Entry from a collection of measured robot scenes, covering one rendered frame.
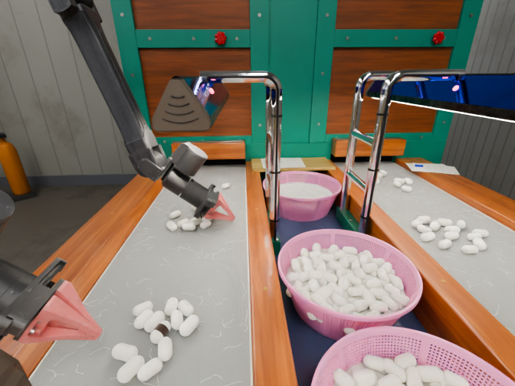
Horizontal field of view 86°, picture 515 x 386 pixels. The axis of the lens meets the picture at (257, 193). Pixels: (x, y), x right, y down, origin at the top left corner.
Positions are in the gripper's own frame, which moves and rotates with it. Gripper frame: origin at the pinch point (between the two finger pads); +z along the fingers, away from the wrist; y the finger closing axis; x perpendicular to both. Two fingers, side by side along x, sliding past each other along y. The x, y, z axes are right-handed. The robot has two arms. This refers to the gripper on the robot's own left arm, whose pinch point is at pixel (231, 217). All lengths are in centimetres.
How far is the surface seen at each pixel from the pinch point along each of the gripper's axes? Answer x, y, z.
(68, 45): 49, 229, -162
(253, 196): -4.2, 12.9, 4.6
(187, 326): 3.6, -34.3, -4.0
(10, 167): 169, 193, -143
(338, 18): -68, 53, -3
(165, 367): 6.6, -39.2, -4.6
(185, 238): 8.7, -6.2, -7.4
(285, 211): -6.2, 13.1, 16.3
